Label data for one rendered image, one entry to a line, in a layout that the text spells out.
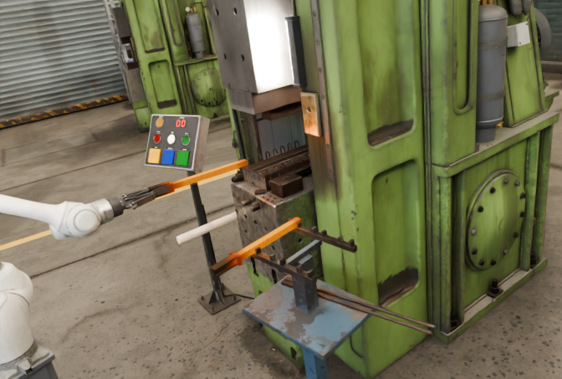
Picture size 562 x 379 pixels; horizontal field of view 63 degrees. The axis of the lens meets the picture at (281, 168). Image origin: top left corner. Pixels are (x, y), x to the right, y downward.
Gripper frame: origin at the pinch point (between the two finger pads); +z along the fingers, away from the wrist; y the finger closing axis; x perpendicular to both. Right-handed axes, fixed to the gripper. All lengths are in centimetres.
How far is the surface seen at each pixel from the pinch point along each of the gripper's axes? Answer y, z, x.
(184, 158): -42, 28, -6
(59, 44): -787, 118, 19
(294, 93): 8, 66, 24
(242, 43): 7, 45, 49
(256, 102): 8, 46, 25
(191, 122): -46, 38, 10
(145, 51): -469, 165, 7
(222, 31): -8, 45, 54
